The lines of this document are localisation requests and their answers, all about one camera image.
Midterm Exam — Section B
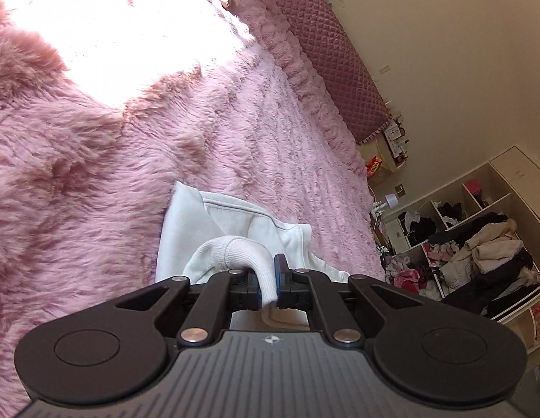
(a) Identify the white printed sweatshirt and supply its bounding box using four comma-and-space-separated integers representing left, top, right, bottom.
155, 182, 348, 331

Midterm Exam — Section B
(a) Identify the white open wardrobe shelf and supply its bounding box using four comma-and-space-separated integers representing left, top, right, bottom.
378, 147, 540, 353

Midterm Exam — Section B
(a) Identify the beige coat pile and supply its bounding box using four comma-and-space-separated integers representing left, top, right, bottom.
440, 219, 524, 292

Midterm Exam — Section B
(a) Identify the pink fluffy bed blanket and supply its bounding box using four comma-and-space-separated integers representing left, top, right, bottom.
0, 0, 381, 417

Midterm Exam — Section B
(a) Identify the white bedside lamp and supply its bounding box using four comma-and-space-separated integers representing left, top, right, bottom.
371, 193, 399, 219

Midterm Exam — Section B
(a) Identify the red snack bag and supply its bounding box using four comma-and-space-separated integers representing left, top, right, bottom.
365, 156, 383, 179

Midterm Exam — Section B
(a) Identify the purple quilted headboard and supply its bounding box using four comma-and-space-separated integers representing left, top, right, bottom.
273, 0, 391, 144

